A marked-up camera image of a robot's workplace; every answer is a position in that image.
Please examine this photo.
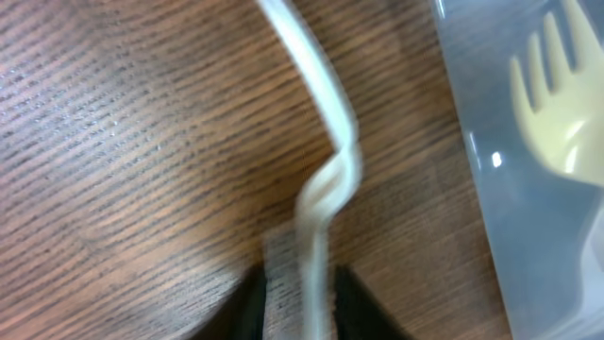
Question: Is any left clear plastic container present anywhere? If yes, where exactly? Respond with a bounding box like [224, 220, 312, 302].
[432, 0, 603, 339]

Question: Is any yellow plastic fork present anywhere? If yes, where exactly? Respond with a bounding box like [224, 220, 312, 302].
[510, 0, 603, 187]

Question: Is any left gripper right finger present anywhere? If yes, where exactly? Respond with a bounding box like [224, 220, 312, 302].
[333, 265, 414, 340]

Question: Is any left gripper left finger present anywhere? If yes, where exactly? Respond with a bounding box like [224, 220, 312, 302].
[190, 264, 267, 340]

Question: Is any clear plastic fork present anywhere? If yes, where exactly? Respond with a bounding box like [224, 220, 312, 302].
[258, 0, 362, 339]

